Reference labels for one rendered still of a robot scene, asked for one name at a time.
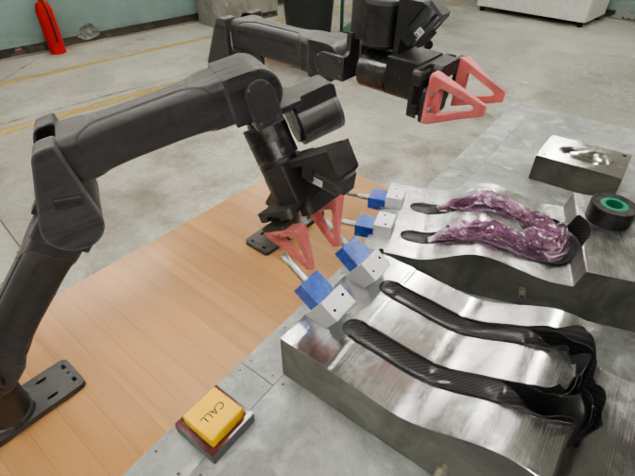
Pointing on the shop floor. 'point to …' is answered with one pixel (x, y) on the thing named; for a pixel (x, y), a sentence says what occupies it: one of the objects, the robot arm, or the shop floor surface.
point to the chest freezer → (553, 8)
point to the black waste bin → (309, 14)
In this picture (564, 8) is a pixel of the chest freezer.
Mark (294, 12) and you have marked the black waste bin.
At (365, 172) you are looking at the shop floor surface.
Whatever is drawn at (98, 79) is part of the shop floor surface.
